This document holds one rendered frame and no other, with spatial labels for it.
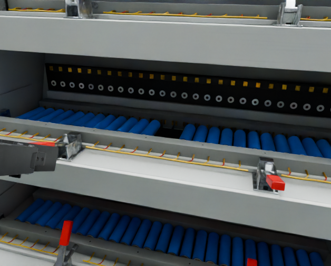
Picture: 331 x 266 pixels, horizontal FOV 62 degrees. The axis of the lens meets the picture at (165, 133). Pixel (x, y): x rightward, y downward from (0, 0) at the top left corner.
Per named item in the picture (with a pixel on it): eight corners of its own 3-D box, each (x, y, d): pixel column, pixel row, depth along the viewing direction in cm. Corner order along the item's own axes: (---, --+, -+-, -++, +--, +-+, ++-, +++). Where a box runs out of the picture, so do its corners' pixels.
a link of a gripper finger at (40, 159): (3, 147, 26) (31, 152, 25) (38, 151, 31) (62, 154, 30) (0, 163, 26) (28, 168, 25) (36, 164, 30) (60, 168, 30)
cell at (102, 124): (116, 124, 50) (100, 139, 44) (107, 123, 50) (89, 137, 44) (116, 115, 49) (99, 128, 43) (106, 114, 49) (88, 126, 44)
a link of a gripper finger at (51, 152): (12, 140, 28) (18, 141, 27) (54, 146, 34) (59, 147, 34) (6, 170, 27) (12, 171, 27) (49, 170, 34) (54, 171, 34)
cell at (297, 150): (298, 146, 43) (307, 167, 38) (285, 145, 44) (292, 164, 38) (301, 136, 43) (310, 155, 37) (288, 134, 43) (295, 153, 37)
